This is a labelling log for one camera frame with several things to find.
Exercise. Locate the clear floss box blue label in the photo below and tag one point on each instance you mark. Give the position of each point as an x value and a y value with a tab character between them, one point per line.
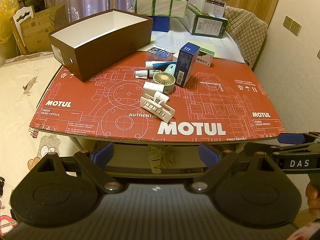
160	53

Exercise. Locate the green and white medicine box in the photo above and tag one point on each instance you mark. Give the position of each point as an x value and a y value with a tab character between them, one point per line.
206	56

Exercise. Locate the wooden table shelf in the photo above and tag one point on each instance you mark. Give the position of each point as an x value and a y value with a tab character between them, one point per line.
130	155

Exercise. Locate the dark green carton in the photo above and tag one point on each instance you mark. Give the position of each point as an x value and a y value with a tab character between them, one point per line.
207	25

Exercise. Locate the white plug adapter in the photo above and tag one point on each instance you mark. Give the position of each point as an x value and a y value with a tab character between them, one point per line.
151	87

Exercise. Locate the yellow plastic bag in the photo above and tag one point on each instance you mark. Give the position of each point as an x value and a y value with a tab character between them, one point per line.
6	12

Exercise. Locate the cartoon printed bed sheet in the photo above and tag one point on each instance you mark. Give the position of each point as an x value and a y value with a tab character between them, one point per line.
20	105

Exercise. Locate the pale green handheld fan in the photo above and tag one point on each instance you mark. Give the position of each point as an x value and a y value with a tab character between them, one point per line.
161	78

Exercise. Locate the beige quilted cushion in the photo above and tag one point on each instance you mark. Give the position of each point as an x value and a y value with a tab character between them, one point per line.
247	30

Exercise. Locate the blue medicine box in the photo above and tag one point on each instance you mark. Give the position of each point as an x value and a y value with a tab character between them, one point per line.
185	62

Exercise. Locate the white squeeze tube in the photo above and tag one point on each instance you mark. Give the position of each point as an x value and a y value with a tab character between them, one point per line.
150	64

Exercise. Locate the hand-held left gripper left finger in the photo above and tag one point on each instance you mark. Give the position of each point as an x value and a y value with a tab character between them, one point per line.
103	152

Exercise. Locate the green tissue pack bundle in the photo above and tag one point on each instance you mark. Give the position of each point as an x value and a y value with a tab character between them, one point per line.
160	5

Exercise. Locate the olive work gloves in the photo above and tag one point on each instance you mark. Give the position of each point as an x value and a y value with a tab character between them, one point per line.
162	156

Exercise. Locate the blue cardboard box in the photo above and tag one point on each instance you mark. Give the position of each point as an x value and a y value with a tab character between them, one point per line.
161	23

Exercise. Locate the blue squeeze tube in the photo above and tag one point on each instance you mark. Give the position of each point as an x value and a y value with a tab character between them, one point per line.
163	66

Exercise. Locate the brown cardboard storage box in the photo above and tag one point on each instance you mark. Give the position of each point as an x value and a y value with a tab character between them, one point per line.
100	57

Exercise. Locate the beige wall socket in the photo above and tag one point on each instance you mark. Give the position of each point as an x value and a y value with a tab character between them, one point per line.
287	22
296	28

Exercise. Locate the person's right hand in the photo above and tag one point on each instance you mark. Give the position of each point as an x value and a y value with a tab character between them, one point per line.
313	200

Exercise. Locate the small white spray bottle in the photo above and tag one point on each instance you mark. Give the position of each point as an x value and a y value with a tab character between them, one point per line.
143	72

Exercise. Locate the tan cardboard box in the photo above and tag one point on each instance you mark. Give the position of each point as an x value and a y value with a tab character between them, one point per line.
37	32

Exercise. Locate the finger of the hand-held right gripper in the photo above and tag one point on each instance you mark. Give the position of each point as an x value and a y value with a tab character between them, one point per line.
291	138
260	148

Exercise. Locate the pale plaid cloth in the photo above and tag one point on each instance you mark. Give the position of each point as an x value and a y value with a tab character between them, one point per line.
170	38

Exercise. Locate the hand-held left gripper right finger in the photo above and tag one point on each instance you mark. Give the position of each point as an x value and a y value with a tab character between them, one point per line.
207	152

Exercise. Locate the red printed cardboard sheet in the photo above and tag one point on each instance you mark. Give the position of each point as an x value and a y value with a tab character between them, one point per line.
100	110

